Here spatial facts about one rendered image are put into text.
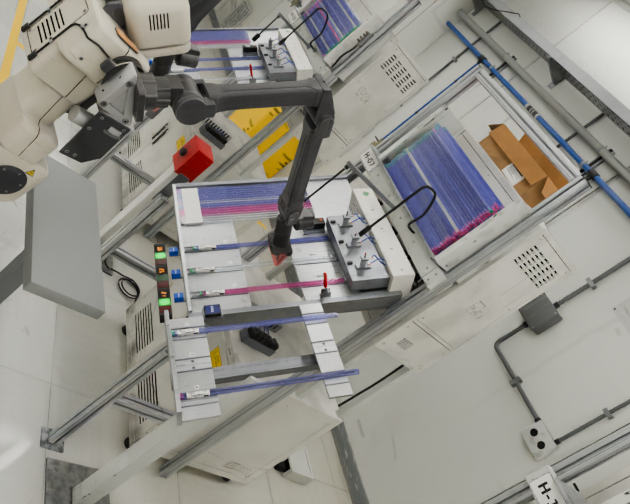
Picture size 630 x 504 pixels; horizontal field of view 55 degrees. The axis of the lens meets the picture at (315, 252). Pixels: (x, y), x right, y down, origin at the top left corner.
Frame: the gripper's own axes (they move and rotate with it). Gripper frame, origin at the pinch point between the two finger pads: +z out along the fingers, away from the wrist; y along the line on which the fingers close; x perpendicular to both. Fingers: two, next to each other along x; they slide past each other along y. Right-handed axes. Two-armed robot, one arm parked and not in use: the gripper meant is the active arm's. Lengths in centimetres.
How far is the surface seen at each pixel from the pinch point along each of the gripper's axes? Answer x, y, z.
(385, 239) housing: -38.0, -1.4, -10.4
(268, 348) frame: -1.7, -5.8, 39.6
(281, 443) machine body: -11, -20, 84
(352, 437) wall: -81, 29, 175
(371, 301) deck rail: -28.1, -21.7, -0.7
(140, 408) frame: 46, -24, 44
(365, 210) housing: -36.0, 15.4, -10.3
